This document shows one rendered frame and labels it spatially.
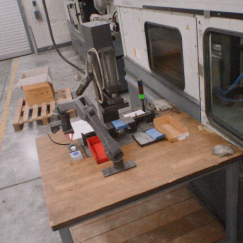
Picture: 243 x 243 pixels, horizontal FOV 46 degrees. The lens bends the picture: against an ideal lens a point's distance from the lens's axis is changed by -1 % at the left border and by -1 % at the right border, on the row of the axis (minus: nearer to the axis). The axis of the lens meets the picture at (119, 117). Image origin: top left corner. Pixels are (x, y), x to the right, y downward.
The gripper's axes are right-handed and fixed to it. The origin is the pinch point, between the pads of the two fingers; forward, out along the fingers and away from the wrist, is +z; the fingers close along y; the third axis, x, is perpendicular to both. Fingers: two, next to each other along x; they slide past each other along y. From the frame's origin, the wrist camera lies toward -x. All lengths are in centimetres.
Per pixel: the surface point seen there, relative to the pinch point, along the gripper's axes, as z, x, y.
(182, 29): -51, 99, -19
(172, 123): 5, 70, 10
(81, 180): 7.7, -1.7, 36.2
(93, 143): 6.2, 14.2, 1.7
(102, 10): -41, 148, -436
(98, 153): 7.1, 14.3, 15.0
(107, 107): -16.5, 28.9, 1.0
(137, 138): 5.6, 41.8, 13.7
